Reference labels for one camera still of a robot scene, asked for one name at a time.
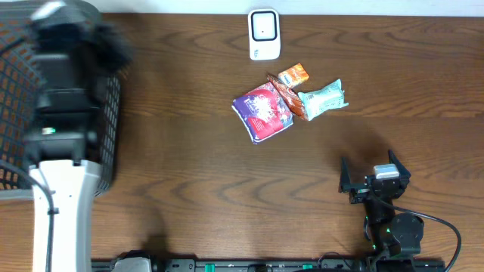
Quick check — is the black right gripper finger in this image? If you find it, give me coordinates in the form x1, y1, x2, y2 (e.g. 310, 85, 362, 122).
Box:
339, 157, 352, 193
388, 150, 411, 178

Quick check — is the green Zappy wipes pack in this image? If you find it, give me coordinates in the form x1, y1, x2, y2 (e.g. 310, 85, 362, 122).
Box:
298, 79, 349, 121

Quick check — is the red snack wrapper packet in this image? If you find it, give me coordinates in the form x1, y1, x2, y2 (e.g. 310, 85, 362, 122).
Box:
266, 73, 309, 121

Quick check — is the purple red liner pack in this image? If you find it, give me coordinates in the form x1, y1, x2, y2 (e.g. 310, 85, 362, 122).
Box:
231, 82, 293, 144

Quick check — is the orange Kleenex tissue pack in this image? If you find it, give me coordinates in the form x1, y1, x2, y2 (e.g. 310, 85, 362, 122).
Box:
278, 63, 309, 88

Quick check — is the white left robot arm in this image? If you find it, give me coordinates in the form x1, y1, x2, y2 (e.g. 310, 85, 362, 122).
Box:
23, 8, 130, 271

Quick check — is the white barcode scanner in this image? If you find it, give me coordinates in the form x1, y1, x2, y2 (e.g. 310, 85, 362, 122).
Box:
247, 8, 281, 60

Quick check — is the grey plastic laundry basket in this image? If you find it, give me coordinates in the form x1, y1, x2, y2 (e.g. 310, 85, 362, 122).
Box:
1, 1, 121, 195

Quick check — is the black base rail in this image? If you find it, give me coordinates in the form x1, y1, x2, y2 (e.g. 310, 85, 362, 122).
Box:
91, 251, 445, 272

